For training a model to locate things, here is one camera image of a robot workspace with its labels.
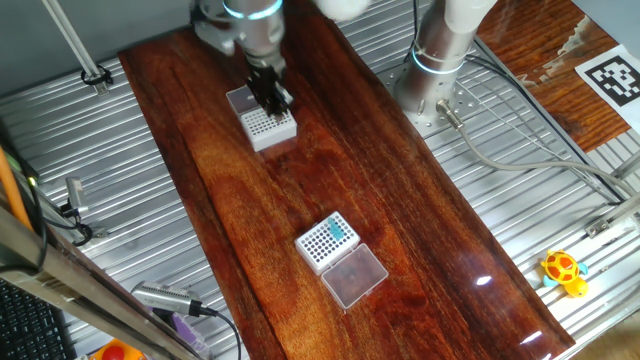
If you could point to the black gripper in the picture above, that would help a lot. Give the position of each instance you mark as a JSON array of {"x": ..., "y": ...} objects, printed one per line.
[{"x": 265, "y": 80}]

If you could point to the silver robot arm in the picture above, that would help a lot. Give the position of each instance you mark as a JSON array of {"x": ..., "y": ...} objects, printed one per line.
[{"x": 440, "y": 60}]

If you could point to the white pipette tip holder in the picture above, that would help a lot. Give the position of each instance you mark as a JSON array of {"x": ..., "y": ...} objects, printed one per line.
[
  {"x": 272, "y": 137},
  {"x": 352, "y": 277}
]

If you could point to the purple pipette tip box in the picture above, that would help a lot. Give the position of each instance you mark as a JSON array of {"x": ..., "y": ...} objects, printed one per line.
[{"x": 192, "y": 335}]

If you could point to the large brown wooden board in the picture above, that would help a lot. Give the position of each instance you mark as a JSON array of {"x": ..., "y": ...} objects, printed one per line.
[{"x": 280, "y": 200}]

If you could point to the black pole clamp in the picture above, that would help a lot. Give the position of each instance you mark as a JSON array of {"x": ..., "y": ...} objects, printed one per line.
[{"x": 97, "y": 79}]

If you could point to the aluminium pole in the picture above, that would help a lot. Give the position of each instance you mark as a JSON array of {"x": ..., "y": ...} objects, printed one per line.
[{"x": 75, "y": 45}]

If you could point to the orange tube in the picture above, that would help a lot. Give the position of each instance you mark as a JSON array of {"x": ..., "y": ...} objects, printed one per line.
[{"x": 12, "y": 195}]

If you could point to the orange box red button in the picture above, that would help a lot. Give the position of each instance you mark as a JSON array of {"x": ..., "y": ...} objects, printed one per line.
[{"x": 115, "y": 351}]

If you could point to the worn brown wooden board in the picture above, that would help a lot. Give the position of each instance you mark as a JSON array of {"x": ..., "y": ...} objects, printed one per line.
[{"x": 575, "y": 110}]

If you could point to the black keyboard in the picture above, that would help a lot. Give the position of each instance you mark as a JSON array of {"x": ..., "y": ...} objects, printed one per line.
[{"x": 30, "y": 325}]

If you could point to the yellow orange toy turtle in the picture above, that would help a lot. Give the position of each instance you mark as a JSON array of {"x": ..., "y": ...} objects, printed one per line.
[{"x": 562, "y": 270}]

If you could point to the white fiducial tag paper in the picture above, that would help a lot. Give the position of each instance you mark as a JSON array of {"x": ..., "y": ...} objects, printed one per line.
[{"x": 615, "y": 80}]

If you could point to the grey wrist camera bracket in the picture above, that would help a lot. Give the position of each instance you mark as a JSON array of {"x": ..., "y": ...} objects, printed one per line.
[{"x": 215, "y": 37}]

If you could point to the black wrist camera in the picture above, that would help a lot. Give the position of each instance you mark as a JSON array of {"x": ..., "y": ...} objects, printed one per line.
[{"x": 197, "y": 11}]

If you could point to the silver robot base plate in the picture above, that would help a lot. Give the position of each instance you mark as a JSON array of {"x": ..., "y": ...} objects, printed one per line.
[{"x": 465, "y": 100}]

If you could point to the small silver mounted camera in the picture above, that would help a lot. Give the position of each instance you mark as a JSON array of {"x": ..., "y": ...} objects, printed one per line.
[{"x": 76, "y": 195}]

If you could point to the silver depth camera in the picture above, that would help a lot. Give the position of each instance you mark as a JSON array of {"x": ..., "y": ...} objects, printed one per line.
[{"x": 165, "y": 298}]

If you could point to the steel frame beam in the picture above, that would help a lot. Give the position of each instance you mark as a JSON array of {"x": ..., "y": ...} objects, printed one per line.
[{"x": 75, "y": 285}]

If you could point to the aluminium profile bracket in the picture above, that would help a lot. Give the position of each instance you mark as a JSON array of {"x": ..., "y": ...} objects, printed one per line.
[{"x": 615, "y": 215}]

